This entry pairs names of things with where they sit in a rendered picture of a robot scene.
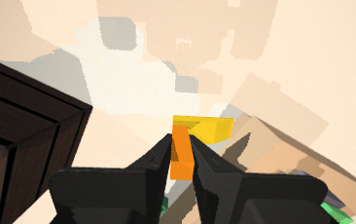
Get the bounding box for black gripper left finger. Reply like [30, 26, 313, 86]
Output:
[47, 133, 172, 224]

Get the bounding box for yellow chock with orange handle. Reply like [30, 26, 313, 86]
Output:
[170, 115, 234, 180]

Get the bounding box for green tray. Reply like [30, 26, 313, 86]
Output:
[160, 196, 168, 215]

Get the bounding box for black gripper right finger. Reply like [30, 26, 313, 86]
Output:
[189, 134, 328, 224]

